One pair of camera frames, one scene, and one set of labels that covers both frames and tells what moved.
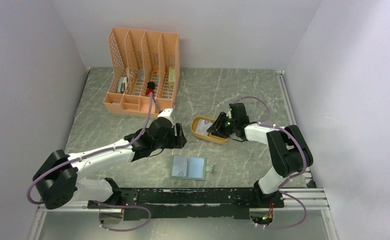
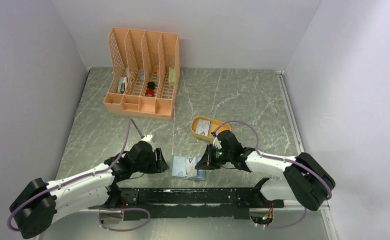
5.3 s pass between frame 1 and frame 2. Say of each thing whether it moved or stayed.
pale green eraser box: stayed
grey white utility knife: stayed
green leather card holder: moved
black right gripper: moved
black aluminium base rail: stayed
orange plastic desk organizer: stayed
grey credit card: stayed
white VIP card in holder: stayed
